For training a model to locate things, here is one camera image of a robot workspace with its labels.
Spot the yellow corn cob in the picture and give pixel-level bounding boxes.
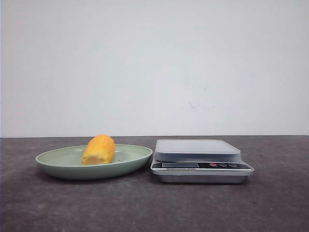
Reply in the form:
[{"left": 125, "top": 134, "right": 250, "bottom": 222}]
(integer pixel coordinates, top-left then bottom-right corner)
[{"left": 82, "top": 134, "right": 115, "bottom": 165}]

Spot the silver digital kitchen scale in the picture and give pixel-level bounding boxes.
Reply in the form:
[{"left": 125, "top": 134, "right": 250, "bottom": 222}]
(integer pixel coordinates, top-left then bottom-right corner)
[{"left": 151, "top": 139, "right": 254, "bottom": 184}]

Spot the light green round plate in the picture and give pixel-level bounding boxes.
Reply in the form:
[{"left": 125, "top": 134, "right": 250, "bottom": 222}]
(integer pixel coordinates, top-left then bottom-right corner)
[{"left": 35, "top": 144, "right": 153, "bottom": 180}]

